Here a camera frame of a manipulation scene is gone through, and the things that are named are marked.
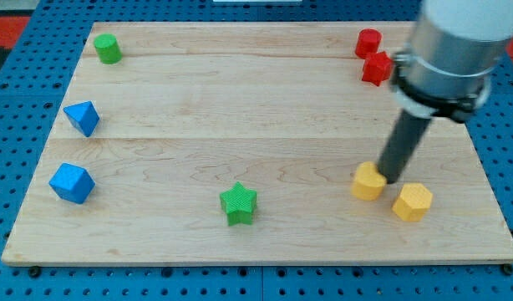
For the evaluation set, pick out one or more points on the yellow heart block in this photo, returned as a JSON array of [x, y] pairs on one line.
[[368, 182]]

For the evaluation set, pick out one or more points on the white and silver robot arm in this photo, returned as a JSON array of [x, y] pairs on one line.
[[444, 67]]

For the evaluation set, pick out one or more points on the light wooden board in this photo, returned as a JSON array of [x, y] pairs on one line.
[[193, 108]]

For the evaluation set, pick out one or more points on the green star block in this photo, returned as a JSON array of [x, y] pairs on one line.
[[239, 204]]

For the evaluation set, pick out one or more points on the red star block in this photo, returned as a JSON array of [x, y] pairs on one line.
[[377, 68]]

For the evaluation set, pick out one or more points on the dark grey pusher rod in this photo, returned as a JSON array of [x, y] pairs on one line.
[[406, 135]]

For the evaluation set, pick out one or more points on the red cylinder block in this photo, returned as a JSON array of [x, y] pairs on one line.
[[368, 42]]

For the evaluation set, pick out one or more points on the yellow hexagon block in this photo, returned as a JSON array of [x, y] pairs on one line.
[[412, 202]]

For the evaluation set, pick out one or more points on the blue triangular prism block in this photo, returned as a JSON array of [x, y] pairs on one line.
[[83, 117]]

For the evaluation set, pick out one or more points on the green cylinder block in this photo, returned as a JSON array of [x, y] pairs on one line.
[[107, 48]]

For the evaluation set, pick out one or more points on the blue cube block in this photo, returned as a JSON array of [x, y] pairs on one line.
[[72, 183]]

